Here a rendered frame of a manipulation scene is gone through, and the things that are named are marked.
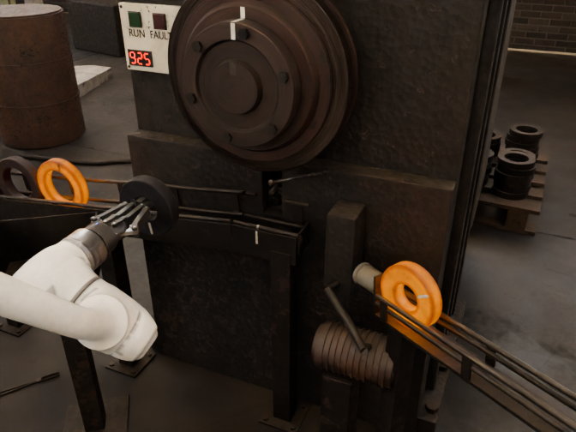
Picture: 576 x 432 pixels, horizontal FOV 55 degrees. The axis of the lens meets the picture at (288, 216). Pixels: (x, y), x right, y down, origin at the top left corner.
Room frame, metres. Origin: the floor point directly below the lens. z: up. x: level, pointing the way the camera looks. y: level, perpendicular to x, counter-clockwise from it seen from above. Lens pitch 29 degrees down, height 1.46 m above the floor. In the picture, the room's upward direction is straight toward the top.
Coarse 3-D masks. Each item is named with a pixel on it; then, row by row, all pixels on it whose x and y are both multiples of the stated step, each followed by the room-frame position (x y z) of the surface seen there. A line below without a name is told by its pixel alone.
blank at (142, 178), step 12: (132, 180) 1.20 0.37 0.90; (144, 180) 1.19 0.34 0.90; (156, 180) 1.19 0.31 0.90; (120, 192) 1.21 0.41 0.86; (132, 192) 1.20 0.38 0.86; (144, 192) 1.18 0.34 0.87; (156, 192) 1.17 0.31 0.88; (168, 192) 1.18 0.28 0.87; (156, 204) 1.17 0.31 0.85; (168, 204) 1.16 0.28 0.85; (156, 216) 1.18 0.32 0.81; (168, 216) 1.16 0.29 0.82; (144, 228) 1.19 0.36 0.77; (156, 228) 1.18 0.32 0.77; (168, 228) 1.16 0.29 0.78
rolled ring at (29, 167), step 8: (8, 160) 1.67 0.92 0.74; (16, 160) 1.66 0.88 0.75; (24, 160) 1.67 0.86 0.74; (0, 168) 1.69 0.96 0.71; (8, 168) 1.68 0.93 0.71; (16, 168) 1.66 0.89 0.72; (24, 168) 1.65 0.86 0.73; (32, 168) 1.66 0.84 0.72; (0, 176) 1.70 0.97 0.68; (8, 176) 1.71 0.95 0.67; (32, 176) 1.64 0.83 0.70; (0, 184) 1.70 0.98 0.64; (8, 184) 1.70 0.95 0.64; (32, 184) 1.64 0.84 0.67; (8, 192) 1.69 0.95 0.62; (16, 192) 1.70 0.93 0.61; (32, 192) 1.64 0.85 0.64; (40, 192) 1.64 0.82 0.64
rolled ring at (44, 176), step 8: (48, 160) 1.62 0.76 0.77; (56, 160) 1.61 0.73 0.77; (64, 160) 1.61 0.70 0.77; (40, 168) 1.62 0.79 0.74; (48, 168) 1.61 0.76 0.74; (56, 168) 1.60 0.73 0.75; (64, 168) 1.58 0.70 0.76; (72, 168) 1.59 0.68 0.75; (40, 176) 1.63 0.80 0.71; (48, 176) 1.63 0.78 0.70; (72, 176) 1.57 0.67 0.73; (80, 176) 1.59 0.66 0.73; (40, 184) 1.63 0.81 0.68; (48, 184) 1.63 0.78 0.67; (72, 184) 1.57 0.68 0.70; (80, 184) 1.57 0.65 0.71; (48, 192) 1.62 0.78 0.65; (56, 192) 1.64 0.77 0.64; (80, 192) 1.56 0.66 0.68; (56, 200) 1.61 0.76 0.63; (64, 200) 1.63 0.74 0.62; (80, 200) 1.57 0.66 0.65
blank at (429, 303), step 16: (384, 272) 1.04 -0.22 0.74; (400, 272) 1.01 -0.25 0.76; (416, 272) 0.98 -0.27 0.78; (384, 288) 1.04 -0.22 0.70; (400, 288) 1.03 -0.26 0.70; (416, 288) 0.97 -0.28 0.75; (432, 288) 0.95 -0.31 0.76; (400, 304) 1.00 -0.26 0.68; (432, 304) 0.93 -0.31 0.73; (432, 320) 0.93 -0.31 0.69
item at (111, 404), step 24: (48, 216) 1.34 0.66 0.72; (72, 216) 1.35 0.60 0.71; (0, 240) 1.29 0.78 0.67; (24, 240) 1.32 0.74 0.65; (48, 240) 1.33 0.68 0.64; (0, 264) 1.24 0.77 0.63; (72, 360) 1.21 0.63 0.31; (96, 384) 1.24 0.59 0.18; (72, 408) 1.30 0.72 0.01; (96, 408) 1.22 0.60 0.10; (120, 408) 1.30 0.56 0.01
